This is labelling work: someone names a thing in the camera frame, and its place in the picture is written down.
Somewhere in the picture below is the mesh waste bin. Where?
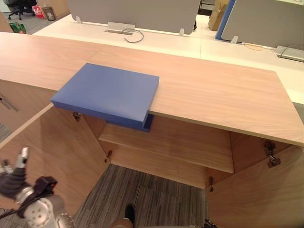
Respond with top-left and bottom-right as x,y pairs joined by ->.
42,6 -> 57,22

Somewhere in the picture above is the wooden office cabinet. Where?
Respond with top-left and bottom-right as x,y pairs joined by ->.
0,31 -> 304,190

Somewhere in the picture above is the black office chair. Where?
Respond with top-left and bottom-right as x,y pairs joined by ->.
0,0 -> 37,21

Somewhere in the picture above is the silver cabinet door handle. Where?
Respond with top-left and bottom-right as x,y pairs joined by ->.
0,96 -> 19,113

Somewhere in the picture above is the grey desk partition screen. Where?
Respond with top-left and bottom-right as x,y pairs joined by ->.
66,0 -> 201,35
221,0 -> 304,48

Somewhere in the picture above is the blue box file folder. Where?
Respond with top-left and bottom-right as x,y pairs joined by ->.
50,62 -> 160,133

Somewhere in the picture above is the black cable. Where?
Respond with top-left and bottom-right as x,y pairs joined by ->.
122,28 -> 144,45

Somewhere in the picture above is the green box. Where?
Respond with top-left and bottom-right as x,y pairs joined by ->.
9,21 -> 28,35

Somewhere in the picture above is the wooden cabinet door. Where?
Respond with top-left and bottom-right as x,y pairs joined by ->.
0,103 -> 110,216
205,144 -> 304,228

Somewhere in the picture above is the white cable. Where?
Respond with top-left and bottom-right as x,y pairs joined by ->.
241,42 -> 265,51

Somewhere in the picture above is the blue partition panel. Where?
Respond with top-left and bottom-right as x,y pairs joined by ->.
214,0 -> 236,41

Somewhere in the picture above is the brown cardboard box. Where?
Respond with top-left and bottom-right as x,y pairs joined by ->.
208,0 -> 229,32

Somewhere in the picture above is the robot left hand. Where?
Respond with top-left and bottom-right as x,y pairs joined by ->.
0,147 -> 30,200

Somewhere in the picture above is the wooden cabinet shelf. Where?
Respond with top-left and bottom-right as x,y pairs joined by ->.
98,123 -> 235,174

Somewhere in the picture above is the red paper bag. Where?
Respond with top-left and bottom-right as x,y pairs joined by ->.
31,4 -> 46,19

